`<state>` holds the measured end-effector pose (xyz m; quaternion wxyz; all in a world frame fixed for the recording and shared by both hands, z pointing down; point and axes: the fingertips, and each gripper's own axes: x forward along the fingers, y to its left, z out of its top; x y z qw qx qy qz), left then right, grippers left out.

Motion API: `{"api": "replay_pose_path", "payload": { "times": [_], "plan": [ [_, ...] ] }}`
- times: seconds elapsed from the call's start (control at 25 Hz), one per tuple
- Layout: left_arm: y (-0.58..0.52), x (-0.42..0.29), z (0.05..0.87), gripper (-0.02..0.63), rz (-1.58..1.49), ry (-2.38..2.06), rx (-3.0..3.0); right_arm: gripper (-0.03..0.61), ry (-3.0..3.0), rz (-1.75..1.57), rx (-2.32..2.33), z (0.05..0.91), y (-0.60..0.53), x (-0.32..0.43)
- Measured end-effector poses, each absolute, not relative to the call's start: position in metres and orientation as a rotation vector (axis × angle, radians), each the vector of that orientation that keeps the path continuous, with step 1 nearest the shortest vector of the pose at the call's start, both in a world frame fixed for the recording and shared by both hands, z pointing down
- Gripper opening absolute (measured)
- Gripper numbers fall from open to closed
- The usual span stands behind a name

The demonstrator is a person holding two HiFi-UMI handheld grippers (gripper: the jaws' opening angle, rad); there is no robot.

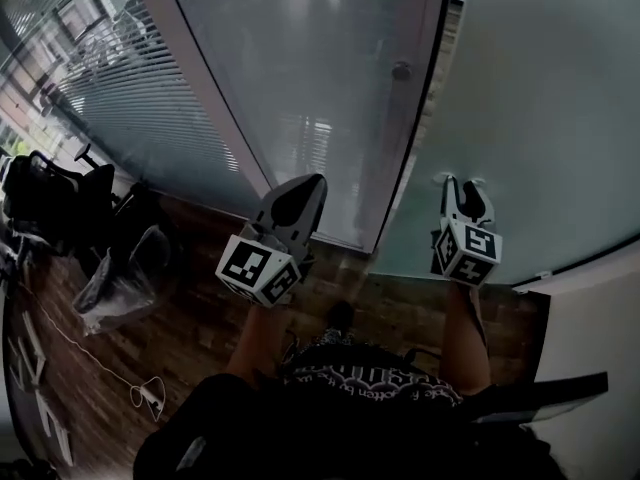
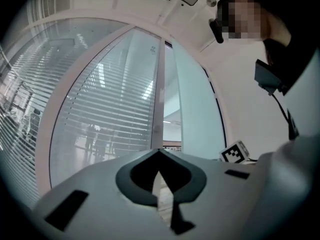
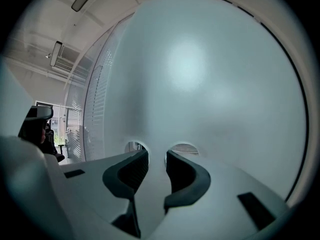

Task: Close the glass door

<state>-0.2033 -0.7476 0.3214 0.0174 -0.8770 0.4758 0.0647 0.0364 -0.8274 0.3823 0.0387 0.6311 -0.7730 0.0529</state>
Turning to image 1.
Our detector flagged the frosted glass side panel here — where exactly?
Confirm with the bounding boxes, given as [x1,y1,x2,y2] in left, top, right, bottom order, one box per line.
[162,0,454,255]

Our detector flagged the glass partition with striped film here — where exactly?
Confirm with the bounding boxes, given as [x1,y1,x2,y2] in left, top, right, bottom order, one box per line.
[0,0,271,219]

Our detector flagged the frosted glass door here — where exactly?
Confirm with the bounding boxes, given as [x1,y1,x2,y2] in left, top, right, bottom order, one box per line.
[372,0,640,287]

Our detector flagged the black mesh office chair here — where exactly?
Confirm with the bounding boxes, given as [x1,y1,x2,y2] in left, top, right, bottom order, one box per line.
[1,142,119,264]

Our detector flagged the person's right forearm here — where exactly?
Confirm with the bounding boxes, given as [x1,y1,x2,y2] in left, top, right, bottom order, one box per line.
[439,280,494,394]

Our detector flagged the black flat strap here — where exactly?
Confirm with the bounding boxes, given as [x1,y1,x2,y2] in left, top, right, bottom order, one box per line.
[472,371,610,425]

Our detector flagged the white tape floor markings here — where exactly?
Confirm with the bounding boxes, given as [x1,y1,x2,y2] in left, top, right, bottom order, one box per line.
[7,310,76,469]

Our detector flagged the person's patterned trousers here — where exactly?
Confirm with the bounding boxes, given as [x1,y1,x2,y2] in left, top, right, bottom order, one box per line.
[308,323,357,350]

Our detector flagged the office chair with plastic cover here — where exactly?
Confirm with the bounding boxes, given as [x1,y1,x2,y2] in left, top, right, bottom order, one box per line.
[71,181,187,338]

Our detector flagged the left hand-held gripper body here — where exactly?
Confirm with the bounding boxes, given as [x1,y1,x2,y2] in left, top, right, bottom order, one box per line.
[214,221,317,309]

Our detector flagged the person's left forearm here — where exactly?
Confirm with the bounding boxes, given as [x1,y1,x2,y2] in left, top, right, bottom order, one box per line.
[227,305,291,384]

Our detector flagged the person's black printed shirt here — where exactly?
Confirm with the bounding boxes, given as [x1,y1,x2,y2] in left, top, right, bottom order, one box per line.
[132,340,566,480]

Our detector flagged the white power strip with cable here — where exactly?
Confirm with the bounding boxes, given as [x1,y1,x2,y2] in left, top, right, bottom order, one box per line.
[14,277,167,423]

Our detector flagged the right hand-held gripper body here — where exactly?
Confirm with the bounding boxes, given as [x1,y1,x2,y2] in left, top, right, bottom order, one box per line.
[430,210,504,288]

